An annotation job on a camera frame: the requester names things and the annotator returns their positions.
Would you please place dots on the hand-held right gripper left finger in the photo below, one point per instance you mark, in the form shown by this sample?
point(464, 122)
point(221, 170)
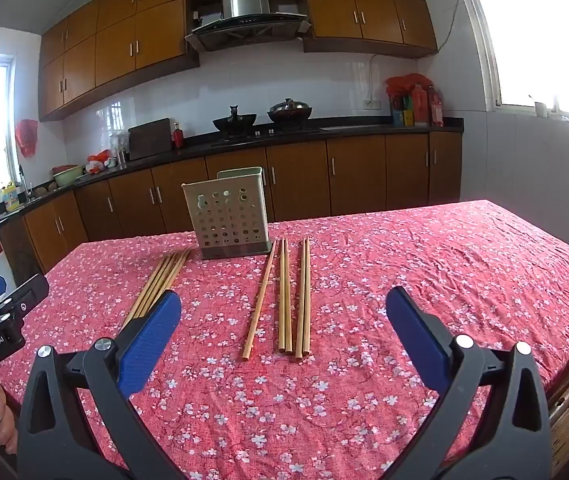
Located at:
point(149, 340)

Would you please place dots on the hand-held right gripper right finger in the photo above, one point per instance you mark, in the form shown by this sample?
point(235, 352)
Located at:
point(414, 340)

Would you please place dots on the wooden chopstick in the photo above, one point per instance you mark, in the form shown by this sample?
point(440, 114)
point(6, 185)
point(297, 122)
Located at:
point(300, 305)
point(281, 300)
point(157, 280)
point(287, 300)
point(174, 280)
point(163, 280)
point(152, 280)
point(168, 280)
point(260, 300)
point(307, 305)

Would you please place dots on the beige perforated utensil holder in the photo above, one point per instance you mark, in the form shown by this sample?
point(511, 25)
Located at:
point(224, 245)

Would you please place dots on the yellow dish soap bottle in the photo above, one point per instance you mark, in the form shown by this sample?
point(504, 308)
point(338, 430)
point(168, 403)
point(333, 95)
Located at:
point(12, 200)

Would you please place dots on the red floral tablecloth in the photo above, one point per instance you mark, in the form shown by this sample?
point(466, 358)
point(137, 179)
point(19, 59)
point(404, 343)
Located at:
point(339, 410)

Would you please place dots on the metal faucet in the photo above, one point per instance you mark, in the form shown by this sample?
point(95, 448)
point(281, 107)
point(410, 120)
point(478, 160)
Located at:
point(23, 180)

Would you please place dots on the green basin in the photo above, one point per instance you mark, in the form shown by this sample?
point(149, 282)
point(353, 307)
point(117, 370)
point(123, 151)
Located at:
point(67, 175)

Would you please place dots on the red and white plastic bag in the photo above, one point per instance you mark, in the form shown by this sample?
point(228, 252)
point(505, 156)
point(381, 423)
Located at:
point(97, 162)

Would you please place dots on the hanging red plastic bag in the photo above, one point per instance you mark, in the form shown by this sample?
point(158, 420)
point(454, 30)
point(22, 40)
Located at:
point(27, 137)

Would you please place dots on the clear glass jars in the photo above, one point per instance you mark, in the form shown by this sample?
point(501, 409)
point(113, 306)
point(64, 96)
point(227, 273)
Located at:
point(119, 147)

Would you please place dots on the brown wooden base cabinets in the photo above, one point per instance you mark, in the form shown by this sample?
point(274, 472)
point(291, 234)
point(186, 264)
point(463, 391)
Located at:
point(354, 175)

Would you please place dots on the dark wooden cutting board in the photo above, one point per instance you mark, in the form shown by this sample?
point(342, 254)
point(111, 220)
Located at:
point(149, 140)

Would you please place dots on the small red bottle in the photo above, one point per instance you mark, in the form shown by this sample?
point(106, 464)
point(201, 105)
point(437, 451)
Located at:
point(179, 137)

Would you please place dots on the black kitchen countertop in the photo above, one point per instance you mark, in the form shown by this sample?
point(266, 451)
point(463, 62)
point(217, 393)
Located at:
point(364, 127)

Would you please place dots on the orange oil bottle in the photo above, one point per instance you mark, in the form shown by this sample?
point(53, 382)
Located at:
point(419, 107)

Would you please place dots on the tall red bottle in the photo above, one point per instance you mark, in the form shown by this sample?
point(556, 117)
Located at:
point(436, 107)

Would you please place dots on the black wok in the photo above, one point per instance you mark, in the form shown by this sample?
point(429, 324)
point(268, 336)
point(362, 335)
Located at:
point(234, 122)

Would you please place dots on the black gas stove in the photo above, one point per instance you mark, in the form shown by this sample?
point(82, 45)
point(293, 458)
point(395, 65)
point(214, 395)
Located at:
point(274, 132)

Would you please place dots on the red plastic bag over bottles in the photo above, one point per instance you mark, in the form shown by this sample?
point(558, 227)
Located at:
point(407, 82)

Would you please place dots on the black pot with lid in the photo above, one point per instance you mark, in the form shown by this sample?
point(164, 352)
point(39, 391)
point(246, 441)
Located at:
point(289, 110)

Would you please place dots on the white cup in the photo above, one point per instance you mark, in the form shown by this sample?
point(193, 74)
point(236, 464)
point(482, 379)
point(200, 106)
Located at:
point(540, 109)

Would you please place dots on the large bright window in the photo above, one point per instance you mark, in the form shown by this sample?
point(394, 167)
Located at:
point(544, 30)

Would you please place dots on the steel range hood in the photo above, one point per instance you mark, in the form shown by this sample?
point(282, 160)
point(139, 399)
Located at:
point(244, 0)

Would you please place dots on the white wall outlet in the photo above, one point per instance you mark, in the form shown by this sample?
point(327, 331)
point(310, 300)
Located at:
point(372, 104)

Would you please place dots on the brown wooden wall cabinet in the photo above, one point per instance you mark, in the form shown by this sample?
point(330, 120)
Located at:
point(364, 5)
point(114, 45)

